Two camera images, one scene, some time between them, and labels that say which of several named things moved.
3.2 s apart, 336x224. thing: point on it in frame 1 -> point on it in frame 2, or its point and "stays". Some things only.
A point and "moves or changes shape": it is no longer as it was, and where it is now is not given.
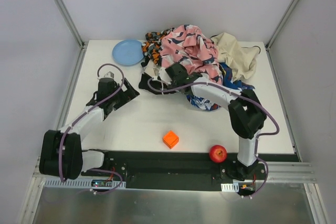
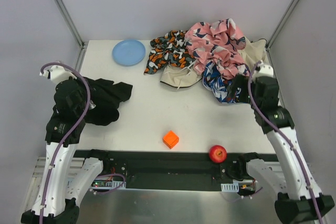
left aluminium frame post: x=64 y=9 stays
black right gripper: x=171 y=69 -> x=237 y=87
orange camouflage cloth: x=151 y=48 -> x=170 y=49
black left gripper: x=123 y=95 -> x=79 y=100
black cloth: x=155 y=84 moves or changes shape
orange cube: x=170 y=139 stays
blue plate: x=128 y=52 stays
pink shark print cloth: x=187 y=45 -> x=217 y=41
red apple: x=218 y=153 stays
